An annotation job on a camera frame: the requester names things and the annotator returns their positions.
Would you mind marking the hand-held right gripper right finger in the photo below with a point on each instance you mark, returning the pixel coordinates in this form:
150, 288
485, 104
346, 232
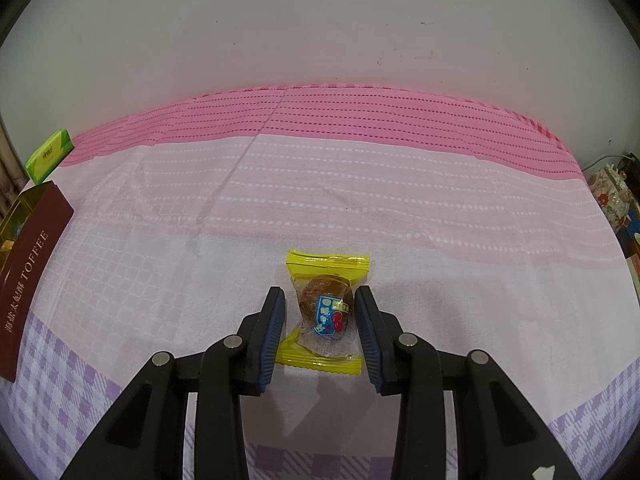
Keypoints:
367, 345

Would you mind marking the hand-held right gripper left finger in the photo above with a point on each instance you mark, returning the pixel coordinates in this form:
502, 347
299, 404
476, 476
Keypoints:
270, 345

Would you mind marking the yellow brown candy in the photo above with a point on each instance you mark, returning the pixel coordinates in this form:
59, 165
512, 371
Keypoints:
325, 305

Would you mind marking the dark red gold tin box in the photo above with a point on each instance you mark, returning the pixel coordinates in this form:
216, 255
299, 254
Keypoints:
35, 260

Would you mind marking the orange snack packet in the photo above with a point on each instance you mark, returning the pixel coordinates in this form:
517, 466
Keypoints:
7, 249

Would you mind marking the pink purple checked tablecloth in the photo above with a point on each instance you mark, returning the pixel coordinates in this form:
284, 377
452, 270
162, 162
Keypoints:
400, 185

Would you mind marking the floral patterned bag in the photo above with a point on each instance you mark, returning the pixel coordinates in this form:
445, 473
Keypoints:
612, 195

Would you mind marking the green tissue pack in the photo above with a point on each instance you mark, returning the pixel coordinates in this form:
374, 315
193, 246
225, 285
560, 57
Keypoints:
50, 155

